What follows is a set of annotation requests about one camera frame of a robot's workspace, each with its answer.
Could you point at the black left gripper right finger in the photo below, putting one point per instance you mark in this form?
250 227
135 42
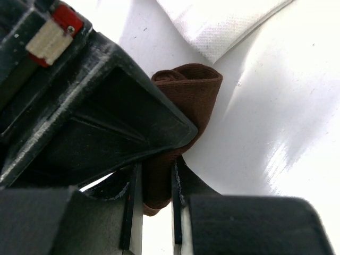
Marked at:
206 222

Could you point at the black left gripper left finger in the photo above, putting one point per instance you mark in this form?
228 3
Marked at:
68 221

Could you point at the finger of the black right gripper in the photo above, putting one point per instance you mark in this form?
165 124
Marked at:
74 104

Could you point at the dark brown striped sock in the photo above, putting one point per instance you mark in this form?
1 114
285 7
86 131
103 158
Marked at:
193 89

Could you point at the plain white sock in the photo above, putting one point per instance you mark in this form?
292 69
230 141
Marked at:
213 27

